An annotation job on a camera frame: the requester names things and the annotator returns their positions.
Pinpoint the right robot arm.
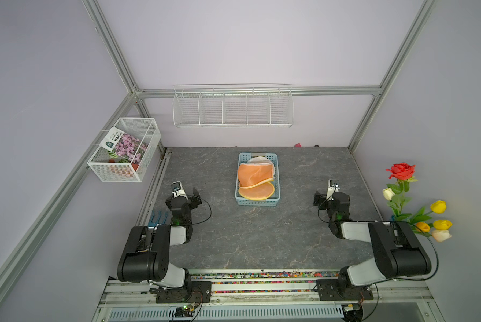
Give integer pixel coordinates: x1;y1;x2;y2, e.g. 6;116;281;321
313;191;432;289

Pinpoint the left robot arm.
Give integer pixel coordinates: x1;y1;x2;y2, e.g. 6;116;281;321
117;189;202;289

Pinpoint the blue garden fork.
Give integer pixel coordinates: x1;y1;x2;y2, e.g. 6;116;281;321
148;209;169;228

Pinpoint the white tulip bud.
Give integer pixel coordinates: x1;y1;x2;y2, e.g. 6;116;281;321
382;188;395;201

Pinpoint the red artificial rose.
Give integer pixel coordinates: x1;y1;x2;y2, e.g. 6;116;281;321
387;162;416;181

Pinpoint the light blue plastic basket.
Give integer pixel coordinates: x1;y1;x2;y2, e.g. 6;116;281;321
235;152;280;207

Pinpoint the purple flower pot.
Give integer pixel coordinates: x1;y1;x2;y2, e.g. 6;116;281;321
108;133;148;170

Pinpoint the orange tulip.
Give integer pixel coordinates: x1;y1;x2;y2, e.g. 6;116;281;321
414;222;431;233

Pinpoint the yellow tulip top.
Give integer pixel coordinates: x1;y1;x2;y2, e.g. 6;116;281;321
430;200;447;214

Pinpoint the yellow tulip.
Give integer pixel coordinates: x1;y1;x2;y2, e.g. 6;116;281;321
430;200;447;214
432;219;453;230

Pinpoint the yellow tulip middle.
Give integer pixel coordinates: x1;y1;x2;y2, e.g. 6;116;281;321
432;219;453;230

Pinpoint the pink white tulip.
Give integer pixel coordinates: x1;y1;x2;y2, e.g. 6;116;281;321
431;229;452;242

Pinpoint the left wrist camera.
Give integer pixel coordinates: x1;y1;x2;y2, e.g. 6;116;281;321
171;181;187;198

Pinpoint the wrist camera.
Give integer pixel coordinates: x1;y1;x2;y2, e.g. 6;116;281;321
171;181;187;198
326;179;340;200

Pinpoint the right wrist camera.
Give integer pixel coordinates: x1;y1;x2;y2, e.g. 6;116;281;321
326;179;340;200

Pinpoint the white wire side basket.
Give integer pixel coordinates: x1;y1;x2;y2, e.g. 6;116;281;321
87;118;161;183

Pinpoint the white wire wall shelf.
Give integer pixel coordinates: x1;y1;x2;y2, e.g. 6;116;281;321
172;85;294;128

